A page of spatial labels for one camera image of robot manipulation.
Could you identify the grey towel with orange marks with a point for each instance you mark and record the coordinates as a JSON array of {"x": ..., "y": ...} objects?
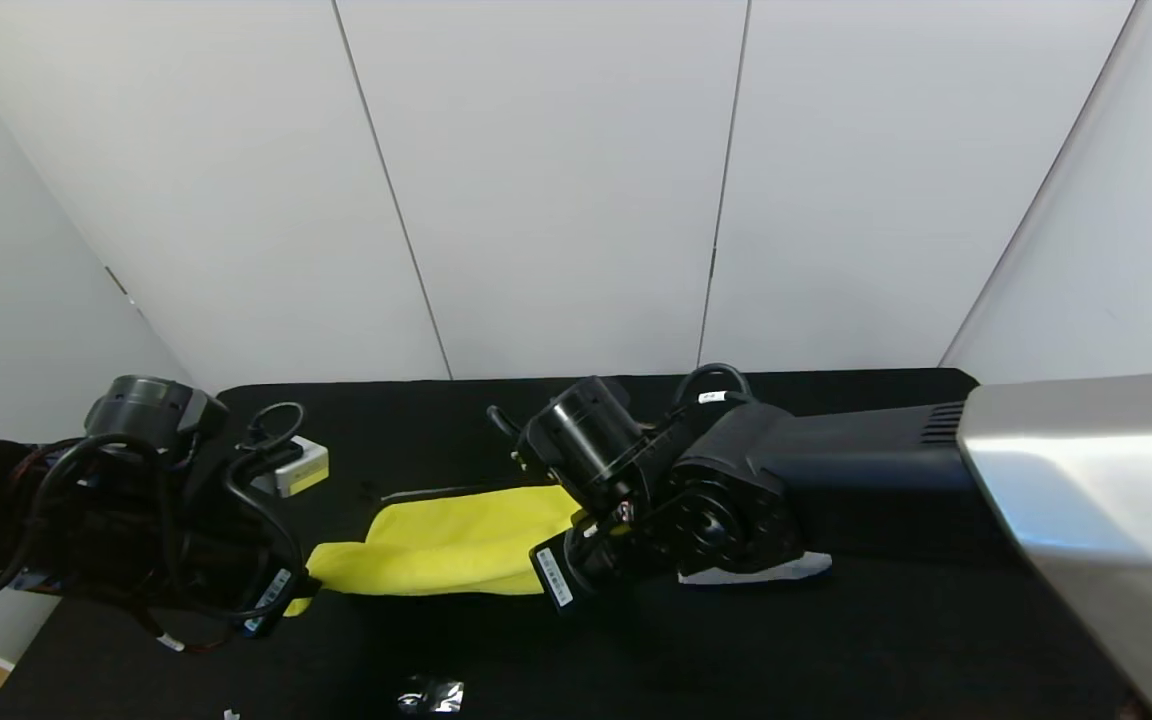
[{"x": 756, "y": 572}]

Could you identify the shiny silver foil piece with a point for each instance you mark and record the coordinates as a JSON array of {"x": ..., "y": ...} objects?
[{"x": 433, "y": 696}]

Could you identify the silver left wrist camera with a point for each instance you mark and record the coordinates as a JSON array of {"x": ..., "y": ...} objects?
[{"x": 301, "y": 468}]

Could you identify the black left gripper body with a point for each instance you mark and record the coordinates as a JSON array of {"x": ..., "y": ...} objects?
[{"x": 271, "y": 602}]

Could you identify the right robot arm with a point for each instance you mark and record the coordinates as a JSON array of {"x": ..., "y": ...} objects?
[{"x": 886, "y": 470}]

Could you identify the yellow microfibre towel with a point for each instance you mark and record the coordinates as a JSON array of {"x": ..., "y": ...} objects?
[{"x": 446, "y": 545}]

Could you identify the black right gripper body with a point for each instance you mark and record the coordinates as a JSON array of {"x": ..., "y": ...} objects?
[{"x": 554, "y": 577}]

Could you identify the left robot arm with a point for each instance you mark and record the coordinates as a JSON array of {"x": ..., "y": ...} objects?
[{"x": 86, "y": 510}]

